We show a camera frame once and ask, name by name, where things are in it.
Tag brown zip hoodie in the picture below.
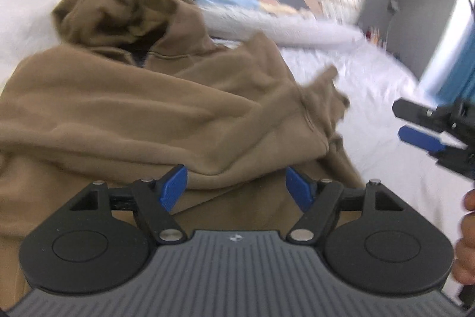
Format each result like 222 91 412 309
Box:
1 0 362 308

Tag white bed sheet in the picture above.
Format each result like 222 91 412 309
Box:
0 0 469 303

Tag person's right hand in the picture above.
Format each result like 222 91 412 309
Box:
452 190 475 286

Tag grey white duvet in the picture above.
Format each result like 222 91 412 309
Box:
200 6 365 51

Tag small items on nightstand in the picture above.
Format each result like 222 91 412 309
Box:
365 26 386 48

